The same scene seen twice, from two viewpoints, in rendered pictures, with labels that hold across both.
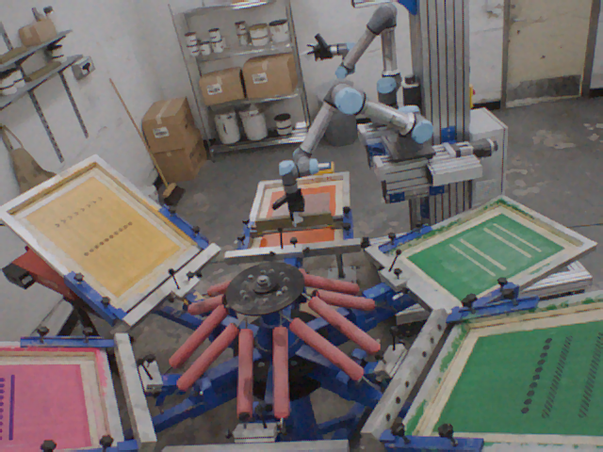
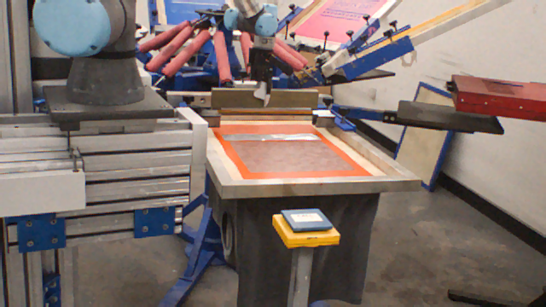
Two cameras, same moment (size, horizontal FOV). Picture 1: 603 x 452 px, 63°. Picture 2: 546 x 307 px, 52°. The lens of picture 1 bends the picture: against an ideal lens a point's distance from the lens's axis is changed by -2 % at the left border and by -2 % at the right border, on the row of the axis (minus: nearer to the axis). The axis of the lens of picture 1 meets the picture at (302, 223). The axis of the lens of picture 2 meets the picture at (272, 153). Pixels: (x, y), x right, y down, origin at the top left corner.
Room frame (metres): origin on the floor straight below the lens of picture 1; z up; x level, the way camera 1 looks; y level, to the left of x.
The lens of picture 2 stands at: (4.10, -0.88, 1.53)
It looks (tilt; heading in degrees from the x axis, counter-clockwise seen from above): 18 degrees down; 152
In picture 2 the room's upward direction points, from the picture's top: 5 degrees clockwise
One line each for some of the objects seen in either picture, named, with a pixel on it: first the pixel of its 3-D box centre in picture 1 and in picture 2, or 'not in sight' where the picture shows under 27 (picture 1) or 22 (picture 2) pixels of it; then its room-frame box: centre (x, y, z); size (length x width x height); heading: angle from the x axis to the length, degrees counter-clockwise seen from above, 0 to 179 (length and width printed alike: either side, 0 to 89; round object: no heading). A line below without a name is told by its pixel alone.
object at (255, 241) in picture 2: not in sight; (305, 248); (2.80, -0.05, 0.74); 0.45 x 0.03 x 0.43; 80
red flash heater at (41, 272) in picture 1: (74, 255); (523, 99); (2.38, 1.27, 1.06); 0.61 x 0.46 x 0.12; 50
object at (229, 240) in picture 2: not in sight; (230, 203); (2.53, -0.19, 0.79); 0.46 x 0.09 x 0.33; 170
